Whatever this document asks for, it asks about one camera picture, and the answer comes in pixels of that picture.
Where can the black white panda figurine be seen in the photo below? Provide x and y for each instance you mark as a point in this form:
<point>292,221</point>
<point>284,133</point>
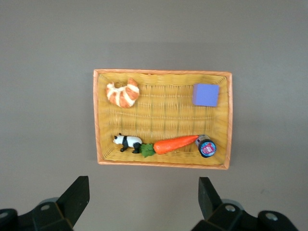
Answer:
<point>131,141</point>

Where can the orange toy carrot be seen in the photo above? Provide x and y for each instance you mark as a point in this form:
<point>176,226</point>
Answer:
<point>173,144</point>

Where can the purple foam cube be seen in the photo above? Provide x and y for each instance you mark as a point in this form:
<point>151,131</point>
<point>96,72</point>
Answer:
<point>205,95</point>

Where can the small jar pink lid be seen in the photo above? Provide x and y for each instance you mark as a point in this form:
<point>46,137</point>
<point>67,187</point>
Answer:
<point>207,148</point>

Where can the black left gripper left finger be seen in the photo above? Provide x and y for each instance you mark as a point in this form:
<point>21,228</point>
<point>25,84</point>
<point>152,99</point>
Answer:
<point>69,204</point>

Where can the orange yellow wicker basket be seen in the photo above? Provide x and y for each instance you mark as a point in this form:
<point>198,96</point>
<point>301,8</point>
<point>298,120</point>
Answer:
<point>168,115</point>

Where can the toy croissant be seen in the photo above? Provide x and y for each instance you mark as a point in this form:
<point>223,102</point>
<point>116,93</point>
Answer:
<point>122,95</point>

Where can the brown table cover sheet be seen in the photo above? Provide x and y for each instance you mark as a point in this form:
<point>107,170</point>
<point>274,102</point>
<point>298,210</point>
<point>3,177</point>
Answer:
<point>48,72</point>

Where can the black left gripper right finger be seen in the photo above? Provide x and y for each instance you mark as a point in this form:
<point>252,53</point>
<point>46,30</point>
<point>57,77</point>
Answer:
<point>211,207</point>

